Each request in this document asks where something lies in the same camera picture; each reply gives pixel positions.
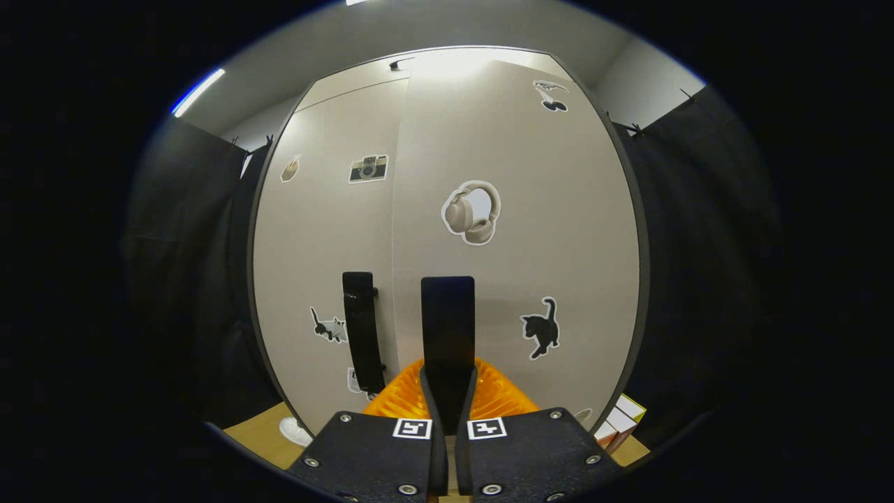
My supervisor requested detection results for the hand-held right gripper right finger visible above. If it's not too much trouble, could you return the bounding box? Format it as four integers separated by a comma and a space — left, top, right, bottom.
454, 358, 626, 503

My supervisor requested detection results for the white double-door shoe cabinet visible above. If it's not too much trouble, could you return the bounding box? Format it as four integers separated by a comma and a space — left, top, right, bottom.
246, 44, 652, 439

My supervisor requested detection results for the white cabinet door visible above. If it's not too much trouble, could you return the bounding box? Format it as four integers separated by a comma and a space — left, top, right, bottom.
390, 59, 642, 430
251, 78, 410, 435

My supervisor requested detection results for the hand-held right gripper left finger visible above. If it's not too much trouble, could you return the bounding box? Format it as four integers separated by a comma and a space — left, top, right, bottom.
286, 358, 449, 503

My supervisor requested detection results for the white bowl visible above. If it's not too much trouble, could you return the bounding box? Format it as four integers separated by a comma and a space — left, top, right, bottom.
279, 417, 314, 448

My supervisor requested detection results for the black door handle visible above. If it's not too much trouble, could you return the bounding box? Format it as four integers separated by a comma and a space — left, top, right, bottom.
420, 276, 476, 435
342, 271, 386, 395

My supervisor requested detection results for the long ceiling light strip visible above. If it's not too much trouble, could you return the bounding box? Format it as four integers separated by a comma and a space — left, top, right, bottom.
173, 68, 226, 117

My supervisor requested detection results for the yellow and white box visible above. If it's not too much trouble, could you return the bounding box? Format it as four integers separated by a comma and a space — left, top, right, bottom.
615, 393, 647, 424

